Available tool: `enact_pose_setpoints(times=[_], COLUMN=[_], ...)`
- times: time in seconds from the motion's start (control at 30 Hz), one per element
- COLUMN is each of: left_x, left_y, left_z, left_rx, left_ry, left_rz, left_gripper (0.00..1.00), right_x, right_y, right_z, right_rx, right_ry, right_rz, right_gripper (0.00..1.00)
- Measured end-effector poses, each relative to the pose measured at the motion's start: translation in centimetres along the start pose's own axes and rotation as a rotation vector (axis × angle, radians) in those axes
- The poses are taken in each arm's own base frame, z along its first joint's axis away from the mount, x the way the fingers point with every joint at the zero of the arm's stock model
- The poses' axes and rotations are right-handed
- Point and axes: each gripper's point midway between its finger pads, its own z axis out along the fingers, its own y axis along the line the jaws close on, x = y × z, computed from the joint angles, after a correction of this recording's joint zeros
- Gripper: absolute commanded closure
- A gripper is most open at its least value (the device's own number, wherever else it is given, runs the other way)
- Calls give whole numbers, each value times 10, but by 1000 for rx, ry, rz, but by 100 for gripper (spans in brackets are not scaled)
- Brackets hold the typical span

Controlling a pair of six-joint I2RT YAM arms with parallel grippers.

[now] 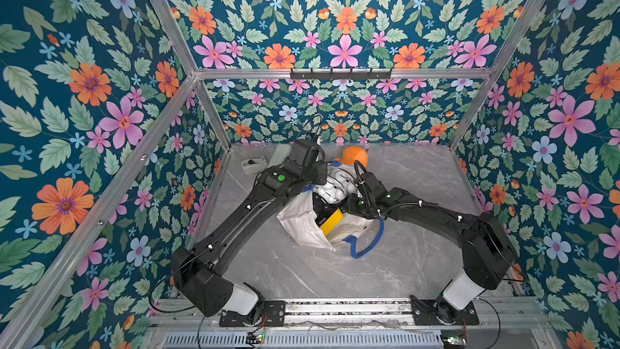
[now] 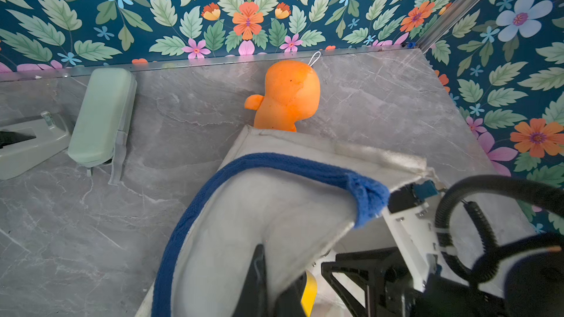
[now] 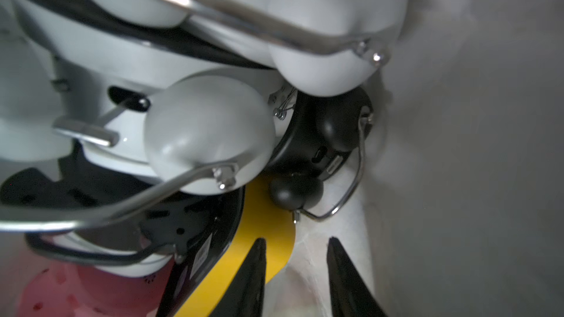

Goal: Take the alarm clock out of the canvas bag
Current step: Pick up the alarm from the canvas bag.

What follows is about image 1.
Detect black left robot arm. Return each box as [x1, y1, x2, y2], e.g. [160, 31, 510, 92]
[172, 139, 327, 326]

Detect small white grey device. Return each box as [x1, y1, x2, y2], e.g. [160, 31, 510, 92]
[241, 156, 268, 175]

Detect black hook rail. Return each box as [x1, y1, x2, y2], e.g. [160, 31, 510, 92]
[289, 68, 392, 82]

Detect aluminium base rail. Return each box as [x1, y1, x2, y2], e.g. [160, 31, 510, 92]
[149, 297, 548, 331]

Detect white canvas tote bag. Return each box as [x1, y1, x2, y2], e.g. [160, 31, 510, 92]
[276, 185, 385, 259]

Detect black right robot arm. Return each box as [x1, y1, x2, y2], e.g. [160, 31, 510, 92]
[346, 171, 517, 325]

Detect orange plush whale toy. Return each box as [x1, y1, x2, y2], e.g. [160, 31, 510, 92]
[334, 146, 368, 167]

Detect mint green glasses case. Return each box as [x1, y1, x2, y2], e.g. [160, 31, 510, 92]
[268, 144, 292, 167]

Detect black yellow square clock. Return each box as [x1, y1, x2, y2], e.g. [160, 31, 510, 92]
[313, 196, 344, 236]

